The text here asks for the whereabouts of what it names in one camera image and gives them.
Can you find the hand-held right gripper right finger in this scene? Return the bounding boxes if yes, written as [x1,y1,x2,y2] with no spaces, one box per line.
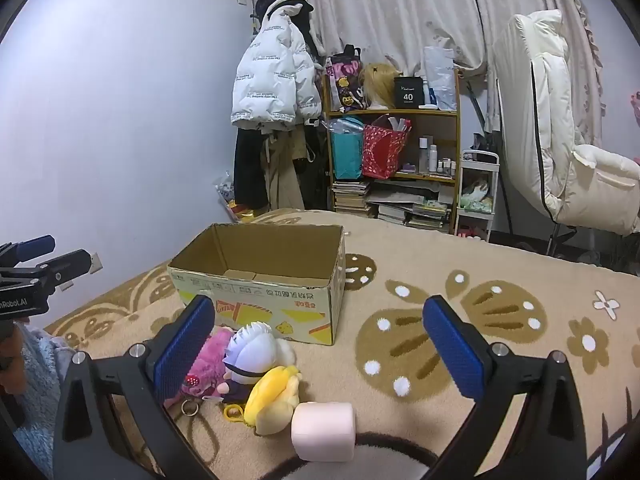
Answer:
[422,295,587,480]

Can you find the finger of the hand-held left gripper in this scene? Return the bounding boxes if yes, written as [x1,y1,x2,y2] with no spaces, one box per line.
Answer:
[35,249,93,289]
[0,234,56,267]

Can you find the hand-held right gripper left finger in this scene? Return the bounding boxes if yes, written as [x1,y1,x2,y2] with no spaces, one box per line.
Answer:
[52,294,217,480]

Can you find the pink plush bear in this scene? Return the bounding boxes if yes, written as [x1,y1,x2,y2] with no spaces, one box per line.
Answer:
[165,327,236,417]

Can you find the white-haired plush doll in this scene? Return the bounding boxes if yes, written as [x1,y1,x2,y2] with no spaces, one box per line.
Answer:
[220,321,297,403]

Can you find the yellow plush toy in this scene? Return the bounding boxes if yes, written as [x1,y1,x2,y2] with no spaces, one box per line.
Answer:
[223,365,301,436]

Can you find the printed cardboard box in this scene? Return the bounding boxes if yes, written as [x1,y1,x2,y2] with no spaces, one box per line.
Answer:
[167,223,347,347]

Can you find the pale pink cube cushion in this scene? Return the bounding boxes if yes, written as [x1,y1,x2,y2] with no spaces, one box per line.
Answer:
[291,401,357,462]

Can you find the person's left forearm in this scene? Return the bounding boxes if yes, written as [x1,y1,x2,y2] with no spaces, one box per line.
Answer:
[0,322,76,476]

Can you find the white trolley cart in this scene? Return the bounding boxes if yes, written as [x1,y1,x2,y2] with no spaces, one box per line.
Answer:
[454,149,501,241]

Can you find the pale green cloth bundle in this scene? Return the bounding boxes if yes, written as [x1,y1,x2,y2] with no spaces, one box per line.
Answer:
[460,180,493,211]

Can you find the colourful gift bags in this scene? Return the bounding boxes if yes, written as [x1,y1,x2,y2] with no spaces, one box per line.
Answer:
[215,172,258,222]

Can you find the pile of books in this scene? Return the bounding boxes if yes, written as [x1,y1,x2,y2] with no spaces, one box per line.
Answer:
[331,180,453,233]

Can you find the row of cosmetic bottles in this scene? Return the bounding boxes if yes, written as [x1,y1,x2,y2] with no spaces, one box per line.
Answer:
[417,135,457,177]

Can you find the black hanging coat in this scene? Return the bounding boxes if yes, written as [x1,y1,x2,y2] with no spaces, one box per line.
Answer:
[234,127,273,211]

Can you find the beige trench coat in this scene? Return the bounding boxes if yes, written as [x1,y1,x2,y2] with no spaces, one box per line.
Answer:
[262,127,306,211]

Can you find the red patterned bag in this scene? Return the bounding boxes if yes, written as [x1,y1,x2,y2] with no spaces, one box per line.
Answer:
[362,115,413,180]

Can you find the teal bag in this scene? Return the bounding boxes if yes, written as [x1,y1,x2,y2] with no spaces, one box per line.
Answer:
[330,117,366,181]

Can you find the wooden shelf unit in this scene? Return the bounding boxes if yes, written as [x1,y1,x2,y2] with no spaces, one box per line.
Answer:
[322,67,461,233]

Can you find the white padded chair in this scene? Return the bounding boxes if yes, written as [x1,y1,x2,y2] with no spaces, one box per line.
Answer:
[492,9,640,276]

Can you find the black box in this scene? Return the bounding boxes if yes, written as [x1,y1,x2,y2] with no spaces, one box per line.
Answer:
[393,76,426,109]

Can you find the white plastic bag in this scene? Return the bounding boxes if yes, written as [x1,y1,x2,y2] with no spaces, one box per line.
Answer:
[423,46,458,111]

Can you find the blonde wig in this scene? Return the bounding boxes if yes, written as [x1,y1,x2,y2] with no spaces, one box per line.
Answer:
[359,62,398,110]

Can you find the white puffer jacket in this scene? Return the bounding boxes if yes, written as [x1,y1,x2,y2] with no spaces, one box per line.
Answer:
[231,0,323,132]

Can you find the colourful printed bag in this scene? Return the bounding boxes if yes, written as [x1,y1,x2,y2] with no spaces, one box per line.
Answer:
[325,45,363,111]

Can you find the pale patterned curtain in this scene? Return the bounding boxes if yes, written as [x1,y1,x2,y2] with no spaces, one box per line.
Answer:
[297,0,606,146]

